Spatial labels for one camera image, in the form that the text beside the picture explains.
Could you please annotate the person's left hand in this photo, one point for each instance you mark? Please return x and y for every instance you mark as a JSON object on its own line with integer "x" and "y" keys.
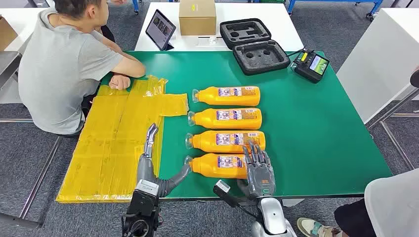
{"x": 119, "y": 82}

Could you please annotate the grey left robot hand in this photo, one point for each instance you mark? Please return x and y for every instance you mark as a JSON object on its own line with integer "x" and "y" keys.
{"x": 145, "y": 168}

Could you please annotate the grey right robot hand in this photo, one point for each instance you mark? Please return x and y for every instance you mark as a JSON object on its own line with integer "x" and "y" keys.
{"x": 260, "y": 178}

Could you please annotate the orange detergent bottle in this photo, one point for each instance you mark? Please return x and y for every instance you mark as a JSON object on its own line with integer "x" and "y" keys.
{"x": 206, "y": 144}
{"x": 206, "y": 166}
{"x": 209, "y": 98}
{"x": 209, "y": 121}

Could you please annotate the white table foot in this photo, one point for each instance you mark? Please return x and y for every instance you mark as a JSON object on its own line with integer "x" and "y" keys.
{"x": 293, "y": 202}

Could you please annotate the yellow plastic sheet mat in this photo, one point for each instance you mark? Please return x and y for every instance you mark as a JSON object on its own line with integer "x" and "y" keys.
{"x": 104, "y": 147}

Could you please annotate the person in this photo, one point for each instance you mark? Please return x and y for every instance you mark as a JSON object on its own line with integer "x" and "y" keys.
{"x": 108, "y": 32}
{"x": 396, "y": 202}
{"x": 59, "y": 72}

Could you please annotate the black tablet on stand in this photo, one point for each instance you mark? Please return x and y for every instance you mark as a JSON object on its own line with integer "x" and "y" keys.
{"x": 160, "y": 29}

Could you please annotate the brown cardboard box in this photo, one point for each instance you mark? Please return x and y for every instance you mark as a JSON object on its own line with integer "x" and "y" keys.
{"x": 197, "y": 18}

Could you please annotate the small white plastic piece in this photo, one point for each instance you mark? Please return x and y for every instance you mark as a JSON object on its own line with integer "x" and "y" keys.
{"x": 212, "y": 40}

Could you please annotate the white side table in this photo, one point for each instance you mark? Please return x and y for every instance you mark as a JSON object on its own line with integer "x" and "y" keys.
{"x": 23, "y": 20}

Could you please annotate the black foam-lined open case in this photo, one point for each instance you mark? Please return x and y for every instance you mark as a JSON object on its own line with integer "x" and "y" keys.
{"x": 258, "y": 57}

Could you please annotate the brown cardboard carton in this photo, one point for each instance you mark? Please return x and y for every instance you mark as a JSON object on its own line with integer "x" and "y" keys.
{"x": 7, "y": 34}

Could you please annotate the black remote controller with screen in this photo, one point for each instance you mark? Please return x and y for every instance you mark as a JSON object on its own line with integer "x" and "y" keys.
{"x": 311, "y": 67}

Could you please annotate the small white table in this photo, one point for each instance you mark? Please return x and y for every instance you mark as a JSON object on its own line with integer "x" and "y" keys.
{"x": 248, "y": 11}

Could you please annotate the large white table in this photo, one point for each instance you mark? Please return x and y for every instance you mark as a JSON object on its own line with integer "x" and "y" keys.
{"x": 376, "y": 59}

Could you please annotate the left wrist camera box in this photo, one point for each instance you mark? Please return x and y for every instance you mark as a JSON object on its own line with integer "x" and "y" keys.
{"x": 147, "y": 188}

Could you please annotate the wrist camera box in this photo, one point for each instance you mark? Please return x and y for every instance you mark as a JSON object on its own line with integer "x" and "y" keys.
{"x": 147, "y": 188}
{"x": 224, "y": 191}

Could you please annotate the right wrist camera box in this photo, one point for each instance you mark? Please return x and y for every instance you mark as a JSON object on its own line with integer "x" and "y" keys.
{"x": 224, "y": 191}

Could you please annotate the blue metal cart frame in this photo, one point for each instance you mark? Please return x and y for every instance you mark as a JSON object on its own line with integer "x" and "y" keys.
{"x": 135, "y": 6}
{"x": 291, "y": 6}

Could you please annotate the metal floor frame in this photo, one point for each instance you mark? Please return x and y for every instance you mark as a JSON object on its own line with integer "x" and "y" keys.
{"x": 40, "y": 178}

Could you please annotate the metal table leg frame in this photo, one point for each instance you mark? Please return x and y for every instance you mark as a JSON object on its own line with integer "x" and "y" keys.
{"x": 397, "y": 145}

